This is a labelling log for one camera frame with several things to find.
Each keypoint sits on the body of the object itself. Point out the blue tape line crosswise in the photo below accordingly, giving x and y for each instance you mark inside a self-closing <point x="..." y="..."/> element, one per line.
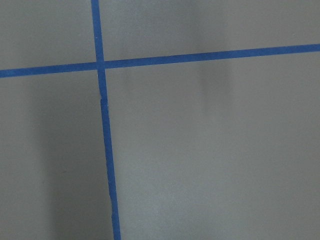
<point x="161" y="60"/>

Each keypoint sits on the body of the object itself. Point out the blue tape line lengthwise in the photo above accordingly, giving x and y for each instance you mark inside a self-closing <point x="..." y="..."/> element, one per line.
<point x="102" y="83"/>

